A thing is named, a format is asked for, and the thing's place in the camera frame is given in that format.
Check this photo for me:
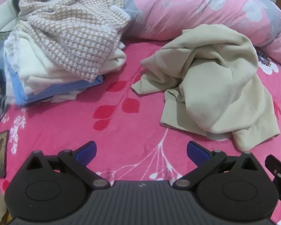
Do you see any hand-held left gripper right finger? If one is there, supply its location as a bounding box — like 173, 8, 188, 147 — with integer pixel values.
173, 141, 259, 190

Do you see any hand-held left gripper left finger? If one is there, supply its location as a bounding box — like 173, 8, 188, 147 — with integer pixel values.
26, 141, 109, 190

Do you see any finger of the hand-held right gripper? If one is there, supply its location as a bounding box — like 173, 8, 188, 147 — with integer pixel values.
265, 155, 281, 177

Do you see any beige zip jacket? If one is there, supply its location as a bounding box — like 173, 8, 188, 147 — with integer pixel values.
131, 24, 280, 152

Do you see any pile of folded clothes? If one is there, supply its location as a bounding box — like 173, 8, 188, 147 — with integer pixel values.
5, 21, 127, 94

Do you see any pink floral bed sheet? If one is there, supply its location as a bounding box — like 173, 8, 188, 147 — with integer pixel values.
0, 40, 281, 225

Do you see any white folded garment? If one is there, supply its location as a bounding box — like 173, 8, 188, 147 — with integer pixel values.
49, 91, 80, 104

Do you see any blue folded garment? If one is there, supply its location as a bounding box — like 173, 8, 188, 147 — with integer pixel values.
0, 58, 103, 106

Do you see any brown flat rectangular object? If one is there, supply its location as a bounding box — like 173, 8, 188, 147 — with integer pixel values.
0, 130, 9, 179

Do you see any beige houndstooth knit sweater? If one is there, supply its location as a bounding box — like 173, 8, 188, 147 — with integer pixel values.
19, 0, 132, 82

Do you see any cream padded headboard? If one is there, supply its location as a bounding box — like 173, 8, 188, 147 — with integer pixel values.
0, 0, 19, 32

